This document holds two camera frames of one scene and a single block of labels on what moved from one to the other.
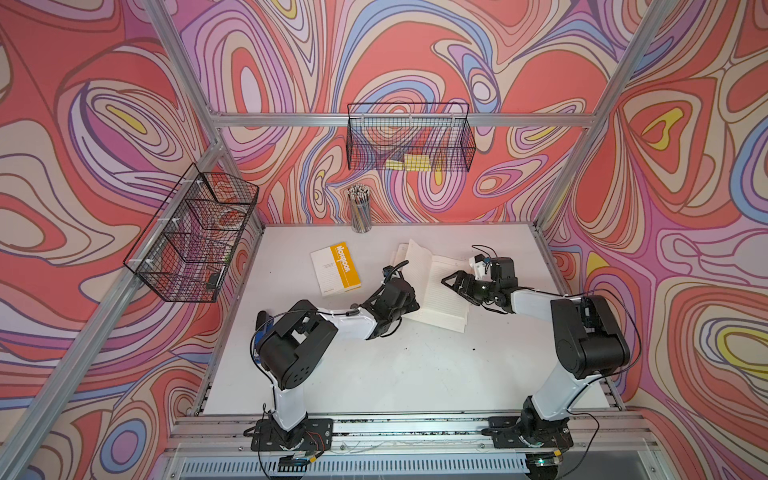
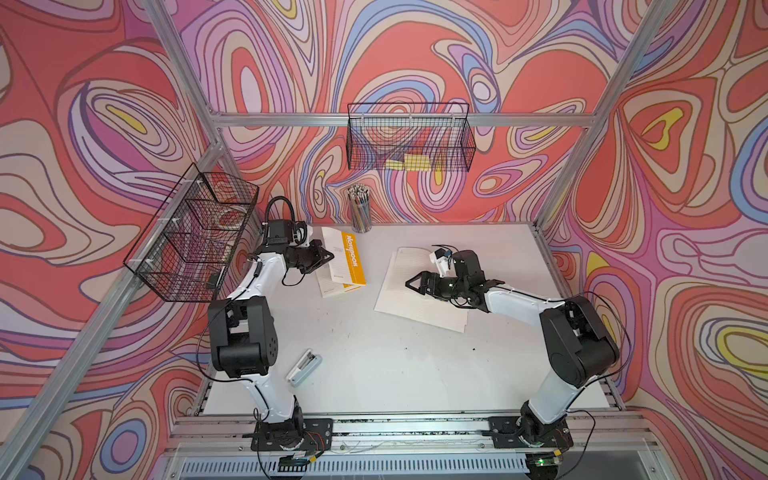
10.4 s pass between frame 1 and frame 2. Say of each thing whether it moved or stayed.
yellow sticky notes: stayed
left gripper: moved
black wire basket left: stayed
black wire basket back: stayed
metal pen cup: stayed
